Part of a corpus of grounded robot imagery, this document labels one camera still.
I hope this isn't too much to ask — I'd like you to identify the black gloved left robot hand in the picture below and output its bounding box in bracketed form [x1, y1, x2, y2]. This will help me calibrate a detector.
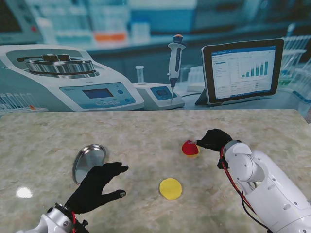
[65, 162, 129, 215]

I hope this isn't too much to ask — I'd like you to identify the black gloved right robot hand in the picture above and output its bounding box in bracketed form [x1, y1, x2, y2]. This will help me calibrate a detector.
[196, 128, 233, 153]

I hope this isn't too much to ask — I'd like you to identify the red filter paper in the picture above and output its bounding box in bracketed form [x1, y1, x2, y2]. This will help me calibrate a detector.
[182, 140, 199, 155]

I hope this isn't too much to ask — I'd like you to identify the clear culture dish yellow lid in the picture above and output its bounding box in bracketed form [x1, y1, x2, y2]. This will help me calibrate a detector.
[159, 178, 183, 201]

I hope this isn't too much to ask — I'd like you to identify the clear culture dish yellow base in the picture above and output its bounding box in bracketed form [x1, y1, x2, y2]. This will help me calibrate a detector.
[181, 142, 201, 159]

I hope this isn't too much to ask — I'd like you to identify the round stainless steel tray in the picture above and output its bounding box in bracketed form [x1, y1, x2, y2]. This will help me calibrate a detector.
[72, 144, 107, 186]

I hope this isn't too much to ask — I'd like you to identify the lab scene backdrop poster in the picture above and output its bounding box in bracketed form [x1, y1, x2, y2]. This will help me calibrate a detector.
[0, 0, 311, 112]

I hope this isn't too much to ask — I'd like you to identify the red left wrist cable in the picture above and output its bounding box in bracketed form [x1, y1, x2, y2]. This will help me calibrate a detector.
[70, 210, 78, 233]

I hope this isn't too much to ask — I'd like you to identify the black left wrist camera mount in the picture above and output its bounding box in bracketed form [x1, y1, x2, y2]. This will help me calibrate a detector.
[72, 218, 89, 233]

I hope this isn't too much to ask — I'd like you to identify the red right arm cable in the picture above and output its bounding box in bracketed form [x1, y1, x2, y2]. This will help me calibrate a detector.
[220, 147, 270, 231]

